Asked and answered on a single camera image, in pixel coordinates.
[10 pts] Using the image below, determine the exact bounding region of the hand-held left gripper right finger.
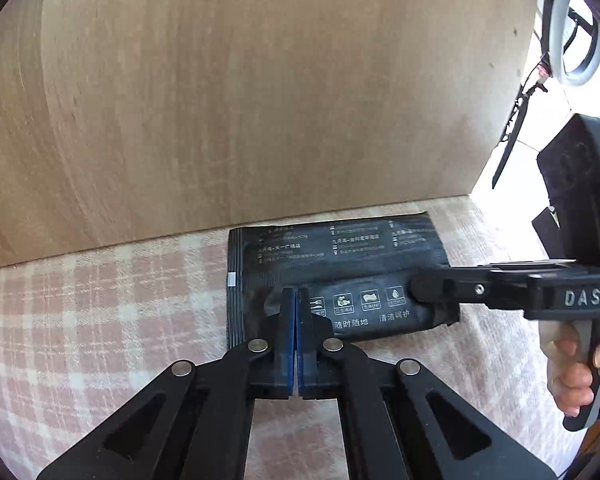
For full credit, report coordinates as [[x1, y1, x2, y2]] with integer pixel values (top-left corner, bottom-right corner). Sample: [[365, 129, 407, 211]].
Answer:
[[296, 286, 556, 480]]

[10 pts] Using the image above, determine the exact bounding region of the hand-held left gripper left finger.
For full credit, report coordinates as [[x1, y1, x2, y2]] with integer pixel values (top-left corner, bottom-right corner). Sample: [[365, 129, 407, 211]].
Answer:
[[36, 286, 297, 480]]

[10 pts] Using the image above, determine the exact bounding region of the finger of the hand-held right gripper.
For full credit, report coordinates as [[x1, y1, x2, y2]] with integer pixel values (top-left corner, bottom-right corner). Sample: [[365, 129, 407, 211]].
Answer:
[[409, 259, 581, 312]]

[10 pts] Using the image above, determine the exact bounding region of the black wet wipe packet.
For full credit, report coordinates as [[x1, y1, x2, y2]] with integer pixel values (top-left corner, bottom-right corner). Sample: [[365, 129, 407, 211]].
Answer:
[[227, 211, 462, 356]]

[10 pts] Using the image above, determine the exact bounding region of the person's right hand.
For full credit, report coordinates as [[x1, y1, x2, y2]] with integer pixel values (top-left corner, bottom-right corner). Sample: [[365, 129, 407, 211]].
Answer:
[[539, 317, 600, 417]]

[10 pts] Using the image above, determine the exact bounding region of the black light stand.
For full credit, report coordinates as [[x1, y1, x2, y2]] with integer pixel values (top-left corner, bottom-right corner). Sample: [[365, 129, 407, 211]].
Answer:
[[491, 7, 598, 191]]

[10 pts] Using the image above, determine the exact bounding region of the pink plaid blanket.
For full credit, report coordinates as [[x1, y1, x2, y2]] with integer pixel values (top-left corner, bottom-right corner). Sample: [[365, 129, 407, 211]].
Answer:
[[0, 194, 581, 480]]

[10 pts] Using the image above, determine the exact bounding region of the brown cardboard box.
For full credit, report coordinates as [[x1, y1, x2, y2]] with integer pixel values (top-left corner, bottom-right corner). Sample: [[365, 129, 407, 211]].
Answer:
[[0, 0, 540, 272]]

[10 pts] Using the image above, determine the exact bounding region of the white ring light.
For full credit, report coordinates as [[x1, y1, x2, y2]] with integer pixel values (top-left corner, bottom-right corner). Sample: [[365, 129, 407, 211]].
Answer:
[[541, 0, 600, 87]]

